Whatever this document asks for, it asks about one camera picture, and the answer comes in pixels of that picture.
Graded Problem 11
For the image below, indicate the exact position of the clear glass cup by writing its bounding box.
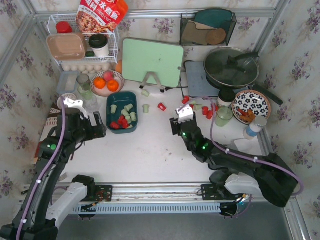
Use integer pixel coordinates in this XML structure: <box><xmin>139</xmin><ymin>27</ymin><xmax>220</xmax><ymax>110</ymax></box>
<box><xmin>84</xmin><ymin>92</ymin><xmax>99</xmax><ymax>113</ymax></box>

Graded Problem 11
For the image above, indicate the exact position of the red capsule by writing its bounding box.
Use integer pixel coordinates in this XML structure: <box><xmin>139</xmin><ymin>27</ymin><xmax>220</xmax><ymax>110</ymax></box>
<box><xmin>157</xmin><ymin>102</ymin><xmax>167</xmax><ymax>111</ymax></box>
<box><xmin>182</xmin><ymin>95</ymin><xmax>190</xmax><ymax>104</ymax></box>

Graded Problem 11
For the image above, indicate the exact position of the teal storage basket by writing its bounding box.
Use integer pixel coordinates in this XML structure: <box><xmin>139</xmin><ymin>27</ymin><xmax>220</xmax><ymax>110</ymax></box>
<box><xmin>106</xmin><ymin>91</ymin><xmax>138</xmax><ymax>134</ymax></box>

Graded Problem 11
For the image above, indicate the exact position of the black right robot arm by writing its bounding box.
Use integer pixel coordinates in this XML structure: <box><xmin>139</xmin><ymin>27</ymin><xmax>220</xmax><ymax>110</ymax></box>
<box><xmin>170</xmin><ymin>116</ymin><xmax>302</xmax><ymax>208</ymax></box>

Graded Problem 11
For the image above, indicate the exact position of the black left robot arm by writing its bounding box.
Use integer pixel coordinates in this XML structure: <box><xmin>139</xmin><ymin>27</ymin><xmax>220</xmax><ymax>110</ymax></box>
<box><xmin>0</xmin><ymin>108</ymin><xmax>107</xmax><ymax>240</ymax></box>

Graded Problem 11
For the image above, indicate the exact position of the white strainer basket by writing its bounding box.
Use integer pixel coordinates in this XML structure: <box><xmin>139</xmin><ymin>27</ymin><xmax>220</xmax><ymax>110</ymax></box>
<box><xmin>56</xmin><ymin>93</ymin><xmax>77</xmax><ymax>110</ymax></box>

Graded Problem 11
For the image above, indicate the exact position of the white black-lid coffee cup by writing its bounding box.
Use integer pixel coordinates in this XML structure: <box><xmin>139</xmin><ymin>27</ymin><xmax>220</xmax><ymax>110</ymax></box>
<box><xmin>88</xmin><ymin>33</ymin><xmax>110</xmax><ymax>57</ymax></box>

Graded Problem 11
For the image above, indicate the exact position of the green plastic cup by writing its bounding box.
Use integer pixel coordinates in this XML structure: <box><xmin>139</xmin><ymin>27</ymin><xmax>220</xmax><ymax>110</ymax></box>
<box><xmin>215</xmin><ymin>106</ymin><xmax>233</xmax><ymax>127</ymax></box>

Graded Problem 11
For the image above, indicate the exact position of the patterned orange cloth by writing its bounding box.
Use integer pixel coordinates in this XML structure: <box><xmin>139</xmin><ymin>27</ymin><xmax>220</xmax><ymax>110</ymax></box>
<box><xmin>33</xmin><ymin>104</ymin><xmax>61</xmax><ymax>165</ymax></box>

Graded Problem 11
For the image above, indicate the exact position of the fruit bowl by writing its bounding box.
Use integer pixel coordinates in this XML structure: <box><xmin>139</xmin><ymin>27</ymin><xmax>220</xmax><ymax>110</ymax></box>
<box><xmin>90</xmin><ymin>70</ymin><xmax>125</xmax><ymax>97</ymax></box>

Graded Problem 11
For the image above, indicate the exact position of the green glass jar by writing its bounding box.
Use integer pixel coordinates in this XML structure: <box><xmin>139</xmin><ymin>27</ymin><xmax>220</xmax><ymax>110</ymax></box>
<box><xmin>76</xmin><ymin>73</ymin><xmax>93</xmax><ymax>100</ymax></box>

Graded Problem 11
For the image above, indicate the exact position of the grey induction cooker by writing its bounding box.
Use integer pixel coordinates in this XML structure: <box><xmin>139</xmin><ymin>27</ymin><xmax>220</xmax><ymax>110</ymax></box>
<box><xmin>184</xmin><ymin>60</ymin><xmax>220</xmax><ymax>98</ymax></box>

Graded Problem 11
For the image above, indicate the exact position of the orange fruit left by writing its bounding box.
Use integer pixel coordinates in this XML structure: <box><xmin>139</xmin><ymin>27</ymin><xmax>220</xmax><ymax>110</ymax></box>
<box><xmin>93</xmin><ymin>77</ymin><xmax>106</xmax><ymax>89</ymax></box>

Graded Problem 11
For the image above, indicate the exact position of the orange fruit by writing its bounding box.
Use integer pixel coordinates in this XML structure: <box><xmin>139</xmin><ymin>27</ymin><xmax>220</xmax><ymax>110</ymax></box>
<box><xmin>106</xmin><ymin>79</ymin><xmax>120</xmax><ymax>92</ymax></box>
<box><xmin>93</xmin><ymin>77</ymin><xmax>106</xmax><ymax>89</ymax></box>

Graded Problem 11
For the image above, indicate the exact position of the black-lid white jar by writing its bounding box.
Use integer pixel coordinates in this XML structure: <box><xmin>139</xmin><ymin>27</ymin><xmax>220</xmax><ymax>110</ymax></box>
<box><xmin>217</xmin><ymin>88</ymin><xmax>236</xmax><ymax>108</ymax></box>

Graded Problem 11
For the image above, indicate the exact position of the orange fruit right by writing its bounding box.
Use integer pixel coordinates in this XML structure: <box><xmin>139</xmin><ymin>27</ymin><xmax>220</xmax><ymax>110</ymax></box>
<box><xmin>106</xmin><ymin>79</ymin><xmax>120</xmax><ymax>92</ymax></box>

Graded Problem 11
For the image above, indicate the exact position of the clear food container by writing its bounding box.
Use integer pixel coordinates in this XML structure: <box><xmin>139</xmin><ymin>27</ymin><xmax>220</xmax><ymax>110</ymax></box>
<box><xmin>56</xmin><ymin>71</ymin><xmax>80</xmax><ymax>95</ymax></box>

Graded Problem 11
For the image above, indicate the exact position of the red apple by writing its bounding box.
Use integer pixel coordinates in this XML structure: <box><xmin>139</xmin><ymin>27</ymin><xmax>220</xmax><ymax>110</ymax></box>
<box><xmin>103</xmin><ymin>71</ymin><xmax>114</xmax><ymax>82</ymax></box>

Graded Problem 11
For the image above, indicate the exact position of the white bottle grey cap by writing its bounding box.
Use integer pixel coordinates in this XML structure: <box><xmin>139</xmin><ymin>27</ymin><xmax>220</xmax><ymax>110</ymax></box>
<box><xmin>243</xmin><ymin>116</ymin><xmax>267</xmax><ymax>140</ymax></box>

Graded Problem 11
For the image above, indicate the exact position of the floral blue plate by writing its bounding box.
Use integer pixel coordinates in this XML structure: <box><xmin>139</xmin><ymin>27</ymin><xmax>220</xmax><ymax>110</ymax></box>
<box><xmin>231</xmin><ymin>90</ymin><xmax>271</xmax><ymax>125</ymax></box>

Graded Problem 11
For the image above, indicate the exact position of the white scoop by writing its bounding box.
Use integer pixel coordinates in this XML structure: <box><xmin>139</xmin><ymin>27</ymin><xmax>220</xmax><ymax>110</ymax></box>
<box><xmin>233</xmin><ymin>138</ymin><xmax>255</xmax><ymax>152</ymax></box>

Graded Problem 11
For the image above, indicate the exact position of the egg carton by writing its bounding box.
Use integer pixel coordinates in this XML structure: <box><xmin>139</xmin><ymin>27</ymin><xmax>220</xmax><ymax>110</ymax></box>
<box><xmin>61</xmin><ymin>63</ymin><xmax>114</xmax><ymax>74</ymax></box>

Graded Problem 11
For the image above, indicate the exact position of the orange behind board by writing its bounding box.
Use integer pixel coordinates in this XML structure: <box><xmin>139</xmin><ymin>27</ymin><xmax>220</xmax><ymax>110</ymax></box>
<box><xmin>115</xmin><ymin>60</ymin><xmax>123</xmax><ymax>74</ymax></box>

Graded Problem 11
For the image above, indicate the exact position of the black frying pan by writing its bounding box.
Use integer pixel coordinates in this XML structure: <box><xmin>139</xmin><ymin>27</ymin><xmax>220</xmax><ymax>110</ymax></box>
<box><xmin>203</xmin><ymin>47</ymin><xmax>283</xmax><ymax>106</ymax></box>

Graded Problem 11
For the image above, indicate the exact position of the beige plastic tray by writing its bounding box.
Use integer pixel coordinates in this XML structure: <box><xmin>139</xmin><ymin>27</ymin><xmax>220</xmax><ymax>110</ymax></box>
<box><xmin>46</xmin><ymin>32</ymin><xmax>87</xmax><ymax>61</ymax></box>

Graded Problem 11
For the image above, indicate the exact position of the green cutting board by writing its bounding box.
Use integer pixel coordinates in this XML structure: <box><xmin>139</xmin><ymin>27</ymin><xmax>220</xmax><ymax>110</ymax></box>
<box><xmin>122</xmin><ymin>38</ymin><xmax>184</xmax><ymax>88</ymax></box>

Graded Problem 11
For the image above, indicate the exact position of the round cork coaster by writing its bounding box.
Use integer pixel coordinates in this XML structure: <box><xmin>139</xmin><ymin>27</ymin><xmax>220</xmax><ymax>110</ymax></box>
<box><xmin>205</xmin><ymin>28</ymin><xmax>227</xmax><ymax>45</ymax></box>

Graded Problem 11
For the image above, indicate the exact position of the red lid jar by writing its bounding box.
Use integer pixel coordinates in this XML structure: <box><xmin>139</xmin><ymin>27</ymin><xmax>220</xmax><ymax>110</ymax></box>
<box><xmin>55</xmin><ymin>21</ymin><xmax>73</xmax><ymax>34</ymax></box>

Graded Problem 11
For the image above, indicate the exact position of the black mesh organizer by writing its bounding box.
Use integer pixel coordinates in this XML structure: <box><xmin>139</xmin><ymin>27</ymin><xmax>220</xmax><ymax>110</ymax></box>
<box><xmin>179</xmin><ymin>12</ymin><xmax>237</xmax><ymax>46</ymax></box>

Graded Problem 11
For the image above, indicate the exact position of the red snack bag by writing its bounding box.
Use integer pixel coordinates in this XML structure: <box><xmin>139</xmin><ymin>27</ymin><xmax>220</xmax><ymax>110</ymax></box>
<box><xmin>75</xmin><ymin>0</ymin><xmax>129</xmax><ymax>33</ymax></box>

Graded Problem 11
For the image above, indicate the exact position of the teal plate in organizer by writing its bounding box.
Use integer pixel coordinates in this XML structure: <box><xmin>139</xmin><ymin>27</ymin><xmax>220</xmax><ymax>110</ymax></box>
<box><xmin>194</xmin><ymin>8</ymin><xmax>233</xmax><ymax>32</ymax></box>

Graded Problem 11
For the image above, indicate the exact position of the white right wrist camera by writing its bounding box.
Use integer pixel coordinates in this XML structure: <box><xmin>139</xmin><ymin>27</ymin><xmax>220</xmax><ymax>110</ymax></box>
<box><xmin>176</xmin><ymin>104</ymin><xmax>194</xmax><ymax>124</ymax></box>

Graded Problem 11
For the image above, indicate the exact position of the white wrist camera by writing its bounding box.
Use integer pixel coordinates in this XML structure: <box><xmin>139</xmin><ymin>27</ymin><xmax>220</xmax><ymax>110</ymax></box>
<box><xmin>63</xmin><ymin>97</ymin><xmax>89</xmax><ymax>119</ymax></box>
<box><xmin>176</xmin><ymin>104</ymin><xmax>194</xmax><ymax>124</ymax></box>

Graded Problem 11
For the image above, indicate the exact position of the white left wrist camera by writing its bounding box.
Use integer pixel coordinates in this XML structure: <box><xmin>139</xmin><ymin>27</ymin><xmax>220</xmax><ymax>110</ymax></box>
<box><xmin>63</xmin><ymin>97</ymin><xmax>89</xmax><ymax>119</ymax></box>

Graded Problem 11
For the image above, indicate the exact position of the white wire rack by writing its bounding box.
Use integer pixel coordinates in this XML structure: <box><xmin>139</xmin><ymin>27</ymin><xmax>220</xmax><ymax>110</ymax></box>
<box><xmin>47</xmin><ymin>13</ymin><xmax>119</xmax><ymax>65</ymax></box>

